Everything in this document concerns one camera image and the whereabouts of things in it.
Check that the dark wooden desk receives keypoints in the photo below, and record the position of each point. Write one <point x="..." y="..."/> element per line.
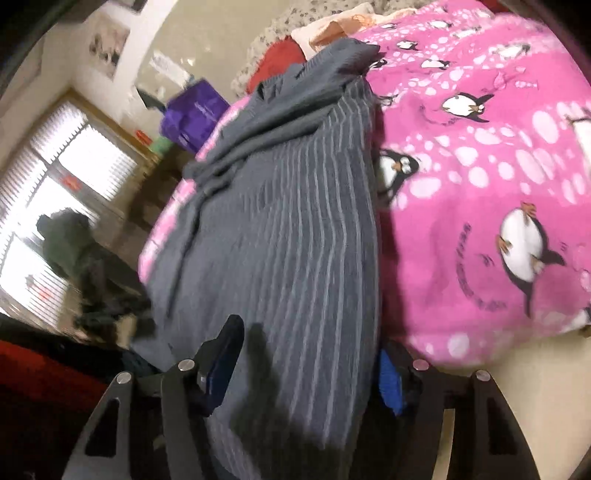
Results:
<point x="150" y="197"/>

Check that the framed wall picture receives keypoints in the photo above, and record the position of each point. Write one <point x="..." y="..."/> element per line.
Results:
<point x="105" y="47"/>

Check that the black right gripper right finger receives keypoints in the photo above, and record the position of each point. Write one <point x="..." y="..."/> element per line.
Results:
<point x="487" y="441"/>

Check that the grey pinstriped suit jacket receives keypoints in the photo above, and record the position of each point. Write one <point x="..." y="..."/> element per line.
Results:
<point x="281" y="230"/>

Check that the green plastic basin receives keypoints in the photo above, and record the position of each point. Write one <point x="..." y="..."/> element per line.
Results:
<point x="161" y="146"/>

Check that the white wall notice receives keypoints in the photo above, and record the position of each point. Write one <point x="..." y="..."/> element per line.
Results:
<point x="166" y="70"/>

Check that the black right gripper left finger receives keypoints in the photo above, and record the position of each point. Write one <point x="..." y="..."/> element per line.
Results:
<point x="154" y="427"/>

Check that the red cushion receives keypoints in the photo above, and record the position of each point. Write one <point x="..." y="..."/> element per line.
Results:
<point x="277" y="59"/>

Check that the pink penguin bed quilt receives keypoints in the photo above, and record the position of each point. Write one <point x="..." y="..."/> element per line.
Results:
<point x="482" y="178"/>

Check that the white peach pillow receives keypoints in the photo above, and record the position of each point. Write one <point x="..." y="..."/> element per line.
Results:
<point x="319" y="34"/>

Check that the window with blinds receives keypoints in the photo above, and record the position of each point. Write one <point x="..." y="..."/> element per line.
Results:
<point x="72" y="157"/>

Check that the purple shopping bag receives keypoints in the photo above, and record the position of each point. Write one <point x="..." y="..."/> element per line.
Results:
<point x="190" y="117"/>

